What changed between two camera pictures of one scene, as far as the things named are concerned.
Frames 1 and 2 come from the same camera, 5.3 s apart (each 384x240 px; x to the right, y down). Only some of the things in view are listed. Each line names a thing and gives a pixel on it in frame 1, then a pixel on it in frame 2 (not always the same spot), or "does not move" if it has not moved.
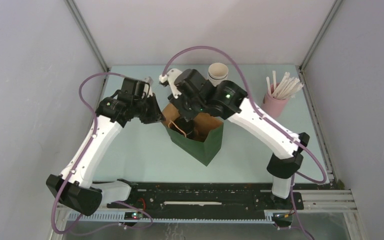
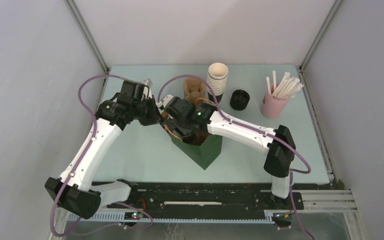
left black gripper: x=156 y=115 does not move
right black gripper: x=177 y=103 to x=170 y=124
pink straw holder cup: x=275 y=107 does not move
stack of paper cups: x=217 y=72 does not move
